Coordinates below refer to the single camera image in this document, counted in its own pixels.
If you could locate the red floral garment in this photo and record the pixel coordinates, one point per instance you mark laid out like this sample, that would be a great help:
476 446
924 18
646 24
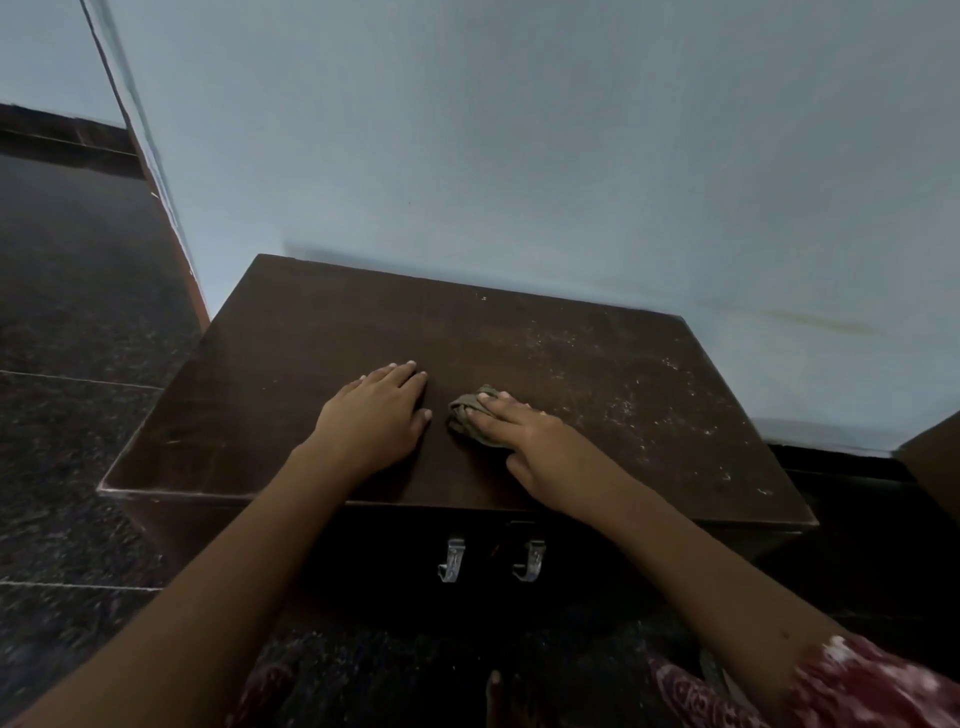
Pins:
885 690

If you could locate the person's right forearm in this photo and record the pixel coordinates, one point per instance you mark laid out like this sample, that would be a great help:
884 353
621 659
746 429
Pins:
720 600

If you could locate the person's left forearm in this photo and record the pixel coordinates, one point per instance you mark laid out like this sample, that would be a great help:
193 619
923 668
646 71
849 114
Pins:
210 600

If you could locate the person's left hand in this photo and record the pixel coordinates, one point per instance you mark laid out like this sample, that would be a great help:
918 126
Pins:
375 427

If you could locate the checked green cloth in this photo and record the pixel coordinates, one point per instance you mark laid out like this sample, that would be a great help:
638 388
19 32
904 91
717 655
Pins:
465 420

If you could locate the dark brown wooden cabinet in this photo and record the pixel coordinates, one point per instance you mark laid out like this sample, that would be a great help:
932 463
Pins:
300 352

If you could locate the person's right hand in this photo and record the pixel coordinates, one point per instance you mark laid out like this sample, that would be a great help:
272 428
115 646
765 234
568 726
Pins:
555 457

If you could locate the brown wooden furniture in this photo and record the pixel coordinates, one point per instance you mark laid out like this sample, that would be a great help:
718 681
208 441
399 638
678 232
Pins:
937 465

